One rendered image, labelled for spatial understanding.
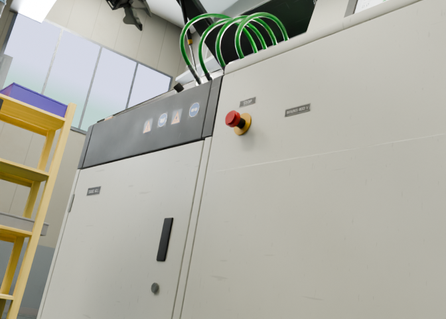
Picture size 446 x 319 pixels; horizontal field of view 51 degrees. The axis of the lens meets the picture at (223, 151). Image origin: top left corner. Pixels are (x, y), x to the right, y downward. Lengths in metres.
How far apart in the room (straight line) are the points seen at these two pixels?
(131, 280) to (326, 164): 0.59
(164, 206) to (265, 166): 0.32
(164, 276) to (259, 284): 0.29
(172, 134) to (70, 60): 6.50
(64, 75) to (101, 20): 1.22
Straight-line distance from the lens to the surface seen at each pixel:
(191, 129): 1.16
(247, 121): 1.01
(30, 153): 7.14
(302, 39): 1.01
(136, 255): 1.20
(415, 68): 0.81
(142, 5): 1.67
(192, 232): 1.04
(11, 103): 4.91
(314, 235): 0.80
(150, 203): 1.20
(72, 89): 7.53
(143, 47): 8.30
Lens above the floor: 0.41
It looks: 19 degrees up
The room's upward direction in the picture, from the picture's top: 9 degrees clockwise
